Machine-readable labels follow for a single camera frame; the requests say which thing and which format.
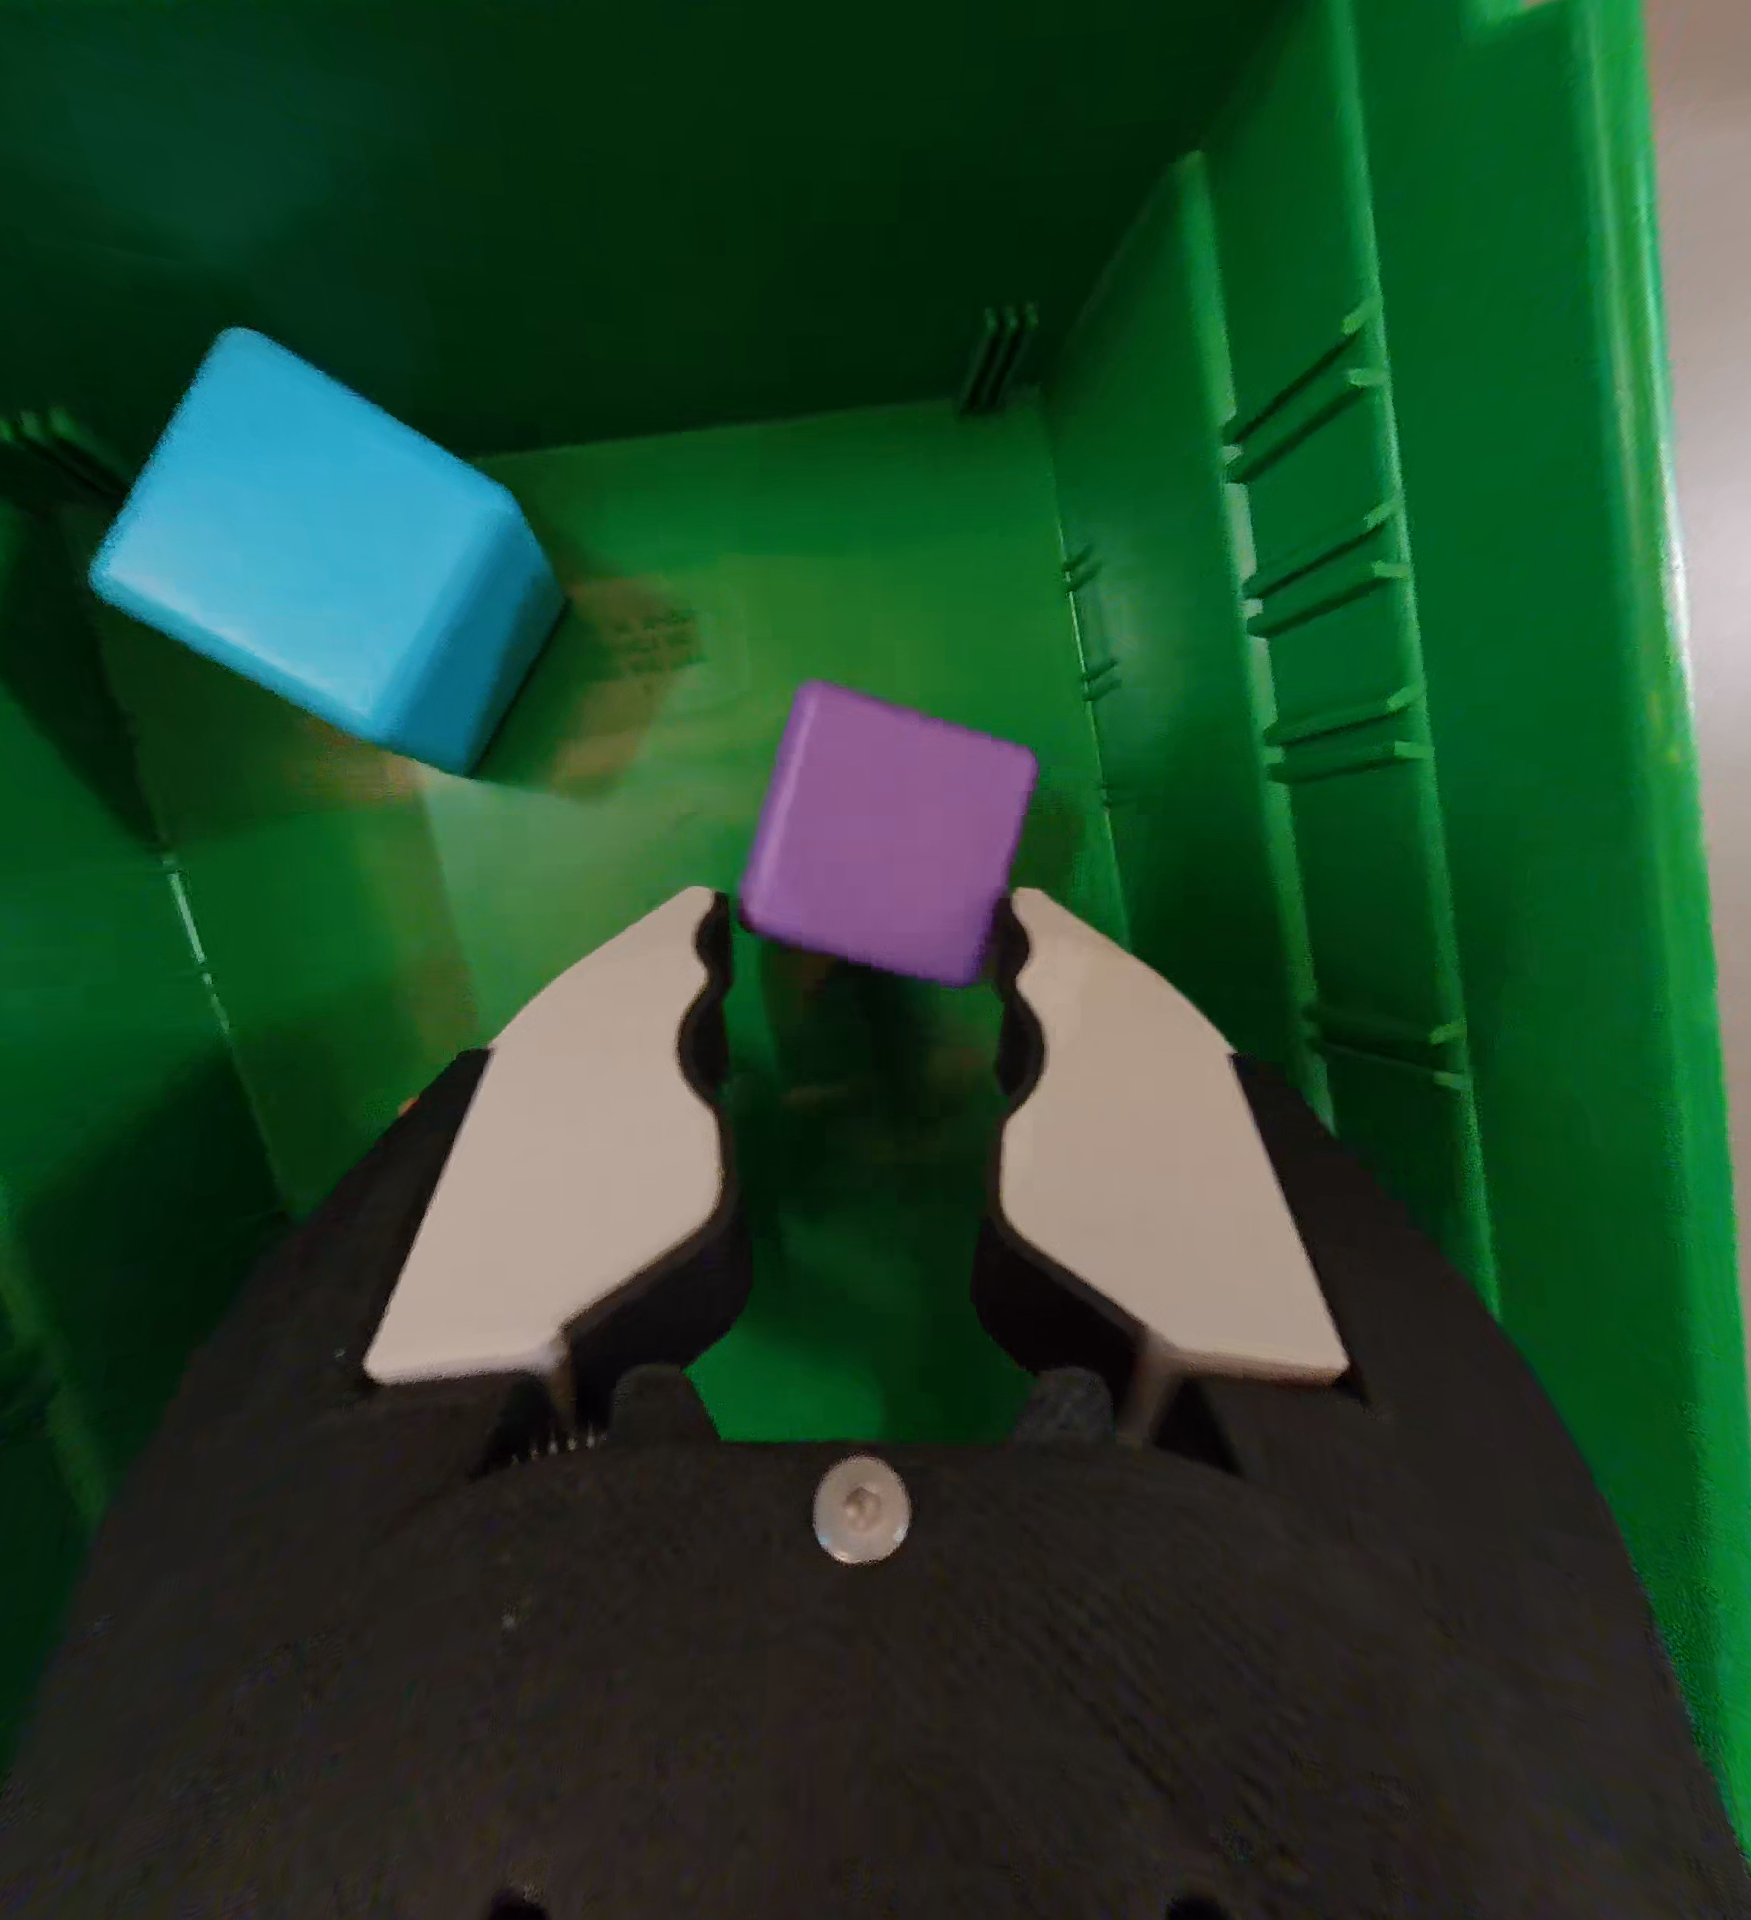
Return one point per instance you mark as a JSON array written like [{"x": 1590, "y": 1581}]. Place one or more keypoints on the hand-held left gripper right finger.
[{"x": 1166, "y": 1198}]

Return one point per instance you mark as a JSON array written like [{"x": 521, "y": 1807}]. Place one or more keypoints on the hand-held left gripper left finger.
[{"x": 554, "y": 1190}]

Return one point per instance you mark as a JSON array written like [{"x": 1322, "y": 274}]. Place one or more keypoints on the purple cube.
[{"x": 890, "y": 838}]

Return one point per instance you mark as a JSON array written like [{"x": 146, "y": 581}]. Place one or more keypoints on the green plastic bin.
[{"x": 816, "y": 222}]

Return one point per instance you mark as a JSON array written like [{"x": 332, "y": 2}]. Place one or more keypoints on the blue cube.
[{"x": 314, "y": 561}]

